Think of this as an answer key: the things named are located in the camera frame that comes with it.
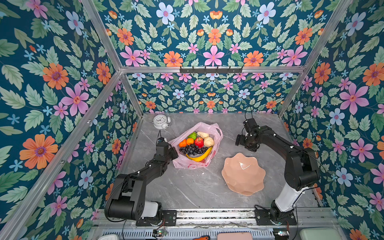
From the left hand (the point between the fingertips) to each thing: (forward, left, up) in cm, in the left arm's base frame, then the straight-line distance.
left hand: (176, 145), depth 91 cm
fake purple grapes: (-2, -10, -4) cm, 10 cm away
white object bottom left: (-44, +29, -5) cm, 53 cm away
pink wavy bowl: (-17, -39, -10) cm, 44 cm away
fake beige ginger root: (+10, -17, -4) cm, 20 cm away
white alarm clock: (+26, +14, -5) cm, 29 cm away
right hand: (-1, -40, -1) cm, 40 cm away
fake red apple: (+3, -14, -3) cm, 15 cm away
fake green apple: (+9, -10, -3) cm, 14 cm away
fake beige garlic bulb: (+4, -21, -3) cm, 21 cm away
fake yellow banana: (-6, -15, -6) cm, 18 cm away
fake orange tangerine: (+3, -3, -3) cm, 6 cm away
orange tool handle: (-47, -14, -5) cm, 49 cm away
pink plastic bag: (+1, -12, -4) cm, 13 cm away
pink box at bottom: (-47, -28, -6) cm, 55 cm away
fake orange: (+4, -8, -2) cm, 9 cm away
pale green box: (-48, -67, -5) cm, 83 cm away
